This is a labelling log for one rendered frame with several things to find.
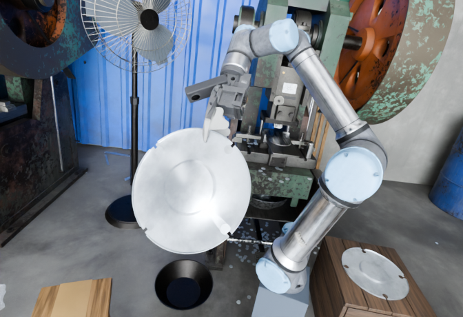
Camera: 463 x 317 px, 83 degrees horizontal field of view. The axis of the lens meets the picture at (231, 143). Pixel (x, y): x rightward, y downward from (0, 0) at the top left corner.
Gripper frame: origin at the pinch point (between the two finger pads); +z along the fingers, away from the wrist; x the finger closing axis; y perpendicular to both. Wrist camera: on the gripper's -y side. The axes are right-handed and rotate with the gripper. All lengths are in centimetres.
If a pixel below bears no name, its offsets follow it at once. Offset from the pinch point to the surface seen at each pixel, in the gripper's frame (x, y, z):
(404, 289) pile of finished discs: 80, 86, 17
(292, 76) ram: 54, 18, -66
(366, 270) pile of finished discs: 83, 71, 14
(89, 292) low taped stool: 50, -38, 50
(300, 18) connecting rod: 35, 16, -86
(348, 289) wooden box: 74, 61, 23
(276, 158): 78, 19, -29
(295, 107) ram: 64, 23, -55
